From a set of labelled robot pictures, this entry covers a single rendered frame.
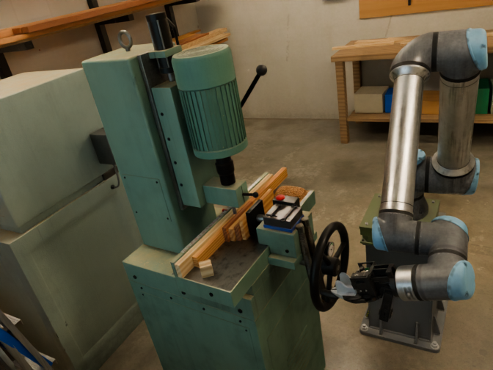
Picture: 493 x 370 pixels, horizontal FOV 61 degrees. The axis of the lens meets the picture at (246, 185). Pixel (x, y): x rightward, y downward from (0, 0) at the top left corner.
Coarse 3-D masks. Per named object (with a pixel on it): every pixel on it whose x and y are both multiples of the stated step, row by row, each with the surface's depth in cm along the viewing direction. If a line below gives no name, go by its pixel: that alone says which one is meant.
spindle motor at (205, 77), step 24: (192, 48) 127; (216, 48) 120; (192, 72) 116; (216, 72) 117; (192, 96) 120; (216, 96) 120; (192, 120) 124; (216, 120) 122; (240, 120) 129; (192, 144) 132; (216, 144) 126; (240, 144) 129
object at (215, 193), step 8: (208, 184) 143; (216, 184) 142; (232, 184) 140; (240, 184) 139; (208, 192) 144; (216, 192) 141; (224, 192) 139; (232, 192) 138; (240, 192) 139; (248, 192) 143; (208, 200) 146; (216, 200) 143; (224, 200) 141; (232, 200) 139; (240, 200) 139
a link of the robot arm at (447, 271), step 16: (432, 256) 105; (448, 256) 102; (416, 272) 104; (432, 272) 101; (448, 272) 99; (464, 272) 97; (416, 288) 103; (432, 288) 100; (448, 288) 98; (464, 288) 97
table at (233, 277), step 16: (304, 208) 156; (256, 240) 139; (224, 256) 134; (240, 256) 133; (256, 256) 132; (272, 256) 135; (192, 272) 130; (224, 272) 127; (240, 272) 126; (256, 272) 130; (192, 288) 128; (208, 288) 124; (224, 288) 121; (240, 288) 123; (224, 304) 123
